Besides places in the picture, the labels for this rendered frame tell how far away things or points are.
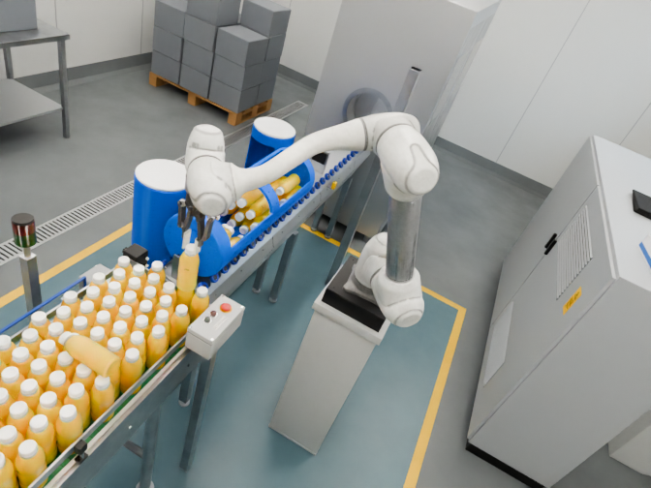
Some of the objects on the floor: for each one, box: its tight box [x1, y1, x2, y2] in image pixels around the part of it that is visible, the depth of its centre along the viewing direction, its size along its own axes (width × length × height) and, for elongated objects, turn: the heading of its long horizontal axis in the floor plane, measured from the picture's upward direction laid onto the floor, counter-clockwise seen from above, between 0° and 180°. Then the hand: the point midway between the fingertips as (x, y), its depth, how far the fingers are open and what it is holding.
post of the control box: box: [180, 351, 217, 473], centre depth 195 cm, size 4×4×100 cm
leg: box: [325, 176, 353, 239], centre depth 386 cm, size 6×6×63 cm
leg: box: [178, 365, 198, 407], centre depth 231 cm, size 6×6×63 cm
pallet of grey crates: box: [149, 0, 292, 126], centre depth 524 cm, size 120×80×119 cm
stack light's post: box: [18, 253, 43, 313], centre depth 189 cm, size 4×4×110 cm
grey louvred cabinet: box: [465, 135, 651, 488], centre depth 315 cm, size 54×215×145 cm, turn 135°
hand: (192, 242), depth 151 cm, fingers closed on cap, 4 cm apart
